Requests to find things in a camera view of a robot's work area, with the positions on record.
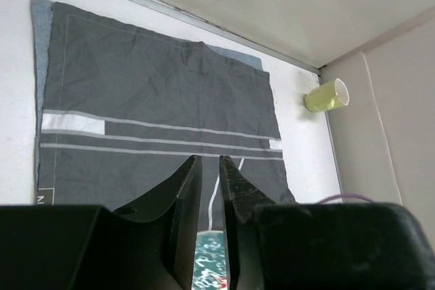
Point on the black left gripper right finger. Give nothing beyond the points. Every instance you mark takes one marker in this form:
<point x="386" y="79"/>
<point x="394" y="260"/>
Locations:
<point x="261" y="235"/>

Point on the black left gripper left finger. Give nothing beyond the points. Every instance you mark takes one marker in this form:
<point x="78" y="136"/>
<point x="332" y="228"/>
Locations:
<point x="158" y="232"/>

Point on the red and teal plate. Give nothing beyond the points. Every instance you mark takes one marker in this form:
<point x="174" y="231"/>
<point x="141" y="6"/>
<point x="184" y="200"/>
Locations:
<point x="209" y="270"/>

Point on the grey striped cloth placemat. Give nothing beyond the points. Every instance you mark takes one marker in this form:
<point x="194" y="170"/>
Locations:
<point x="120" y="108"/>

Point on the pale yellow mug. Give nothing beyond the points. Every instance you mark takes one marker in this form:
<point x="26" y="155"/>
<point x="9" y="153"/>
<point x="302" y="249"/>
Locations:
<point x="331" y="95"/>

